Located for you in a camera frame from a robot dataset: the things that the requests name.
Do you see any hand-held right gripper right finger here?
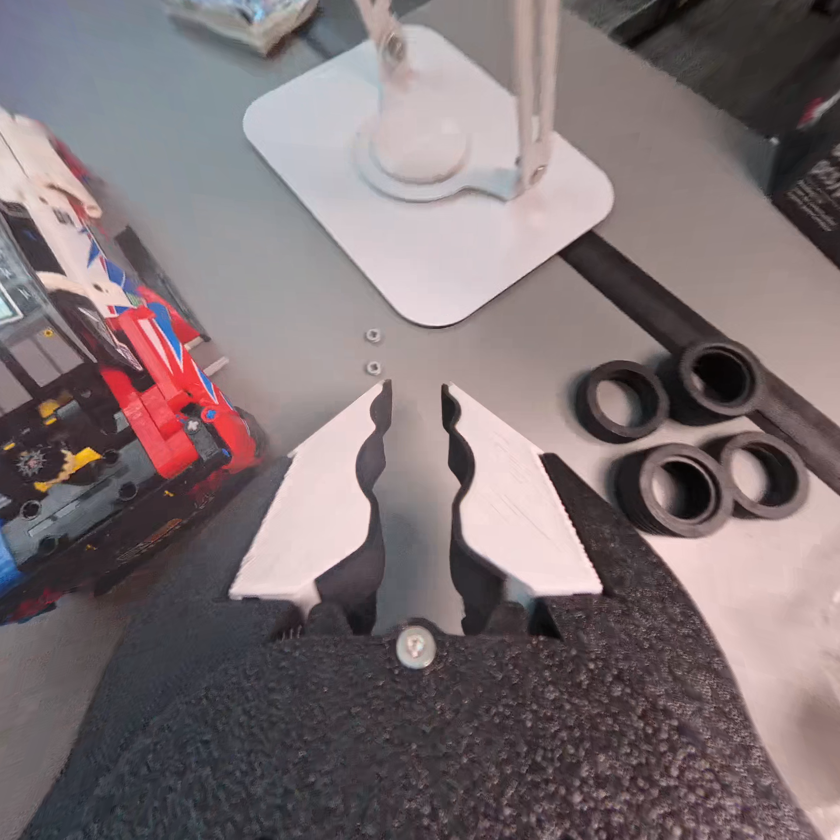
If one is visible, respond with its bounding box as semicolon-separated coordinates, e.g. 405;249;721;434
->
441;382;603;636

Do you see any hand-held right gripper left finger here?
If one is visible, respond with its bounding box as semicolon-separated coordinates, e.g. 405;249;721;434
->
228;379;393;635

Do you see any toy brick race car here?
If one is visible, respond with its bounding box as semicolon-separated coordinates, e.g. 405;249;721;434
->
0;108;266;624

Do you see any black rubber toy tire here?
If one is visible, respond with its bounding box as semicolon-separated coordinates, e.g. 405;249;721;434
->
659;340;765;424
705;431;809;521
576;360;670;444
613;443;732;539

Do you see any black cardboard box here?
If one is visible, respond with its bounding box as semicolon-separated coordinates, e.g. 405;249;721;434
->
768;92;840;270

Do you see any folded clear plastic bag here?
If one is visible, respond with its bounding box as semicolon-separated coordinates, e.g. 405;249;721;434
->
161;0;319;56

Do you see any black desk strip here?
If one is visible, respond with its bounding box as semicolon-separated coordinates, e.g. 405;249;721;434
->
559;230;840;496

